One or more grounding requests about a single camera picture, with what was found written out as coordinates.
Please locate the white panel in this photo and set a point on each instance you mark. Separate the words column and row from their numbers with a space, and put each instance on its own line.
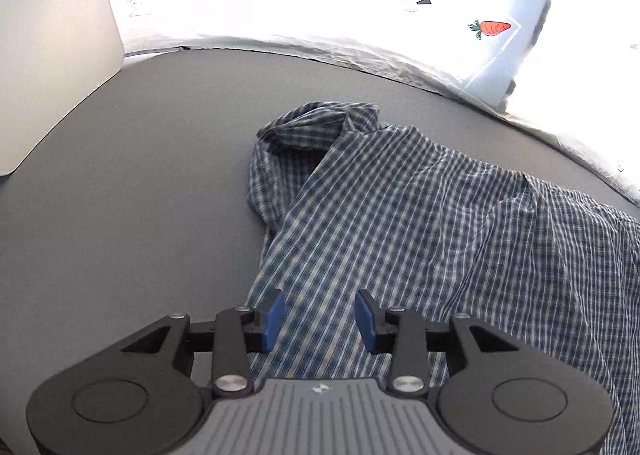
column 55, row 50

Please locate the blue plaid shirt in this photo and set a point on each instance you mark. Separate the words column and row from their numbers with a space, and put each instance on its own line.
column 400, row 215

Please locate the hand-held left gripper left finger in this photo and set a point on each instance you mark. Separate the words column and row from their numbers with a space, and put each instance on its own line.
column 273, row 322

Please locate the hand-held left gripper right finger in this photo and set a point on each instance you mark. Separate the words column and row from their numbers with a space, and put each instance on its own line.
column 367, row 322

